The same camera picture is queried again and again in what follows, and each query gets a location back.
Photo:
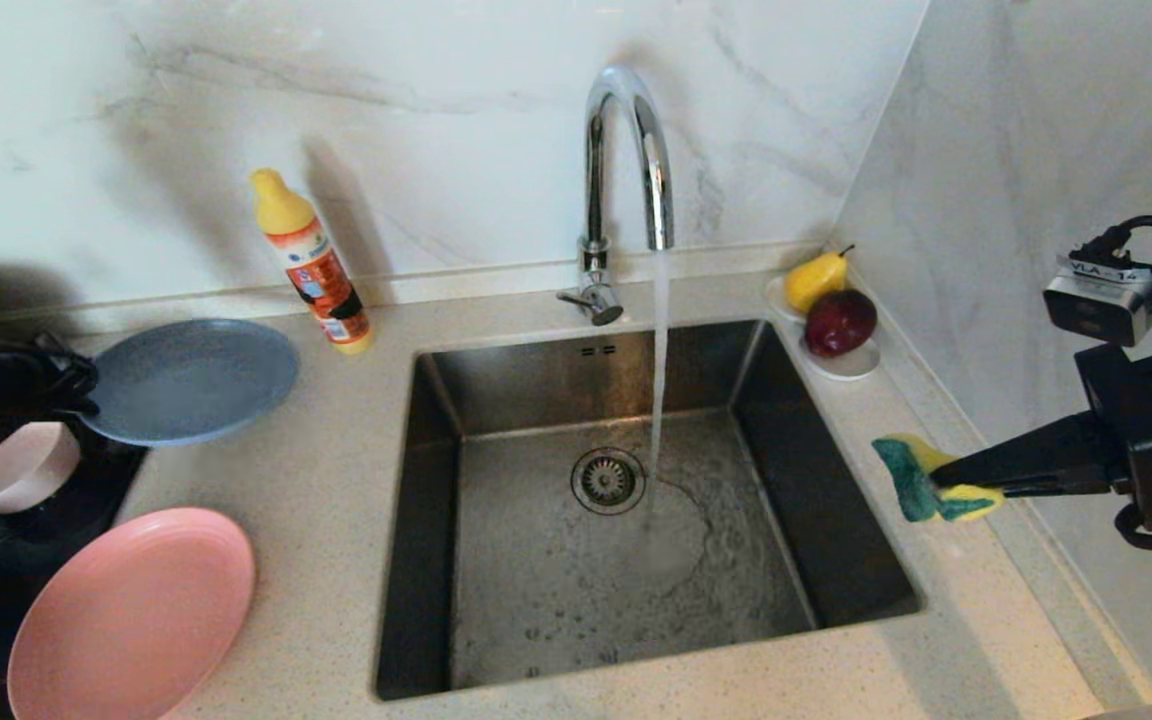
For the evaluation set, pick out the round metal sink strainer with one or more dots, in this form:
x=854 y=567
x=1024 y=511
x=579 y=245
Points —
x=608 y=481

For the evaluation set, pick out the black induction cooktop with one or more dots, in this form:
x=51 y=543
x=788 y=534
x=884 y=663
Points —
x=96 y=500

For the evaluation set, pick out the pink bowl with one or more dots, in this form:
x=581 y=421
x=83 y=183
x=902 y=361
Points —
x=11 y=470

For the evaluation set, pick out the yellow orange dish soap bottle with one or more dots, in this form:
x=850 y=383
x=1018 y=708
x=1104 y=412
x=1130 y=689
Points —
x=321 y=275

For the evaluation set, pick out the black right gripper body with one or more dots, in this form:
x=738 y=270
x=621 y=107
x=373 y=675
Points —
x=1136 y=430

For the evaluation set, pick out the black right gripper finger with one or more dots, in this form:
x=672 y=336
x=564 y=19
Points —
x=1061 y=490
x=1036 y=455

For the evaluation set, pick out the dark red apple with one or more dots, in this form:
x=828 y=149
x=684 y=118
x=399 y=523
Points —
x=839 y=325

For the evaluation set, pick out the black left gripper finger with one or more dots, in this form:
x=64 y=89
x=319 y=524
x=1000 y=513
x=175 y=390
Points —
x=71 y=380

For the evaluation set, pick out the pink plate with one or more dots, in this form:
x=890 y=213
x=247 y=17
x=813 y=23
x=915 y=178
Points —
x=136 y=620

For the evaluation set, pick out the yellow pear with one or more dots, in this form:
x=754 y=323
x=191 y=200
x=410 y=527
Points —
x=814 y=282

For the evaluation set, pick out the stainless steel sink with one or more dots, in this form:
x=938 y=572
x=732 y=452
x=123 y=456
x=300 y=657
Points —
x=536 y=600

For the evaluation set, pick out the small white fruit dish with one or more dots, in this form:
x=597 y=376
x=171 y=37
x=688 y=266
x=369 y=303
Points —
x=848 y=368

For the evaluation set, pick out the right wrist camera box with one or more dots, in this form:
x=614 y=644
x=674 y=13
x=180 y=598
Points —
x=1101 y=300

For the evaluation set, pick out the chrome gooseneck faucet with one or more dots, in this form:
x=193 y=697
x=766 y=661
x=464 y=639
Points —
x=593 y=180

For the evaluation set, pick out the blue grey plate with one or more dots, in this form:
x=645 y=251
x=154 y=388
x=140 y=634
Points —
x=196 y=380

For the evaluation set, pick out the yellow green sponge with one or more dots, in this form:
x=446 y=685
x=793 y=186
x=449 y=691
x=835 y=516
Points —
x=911 y=480

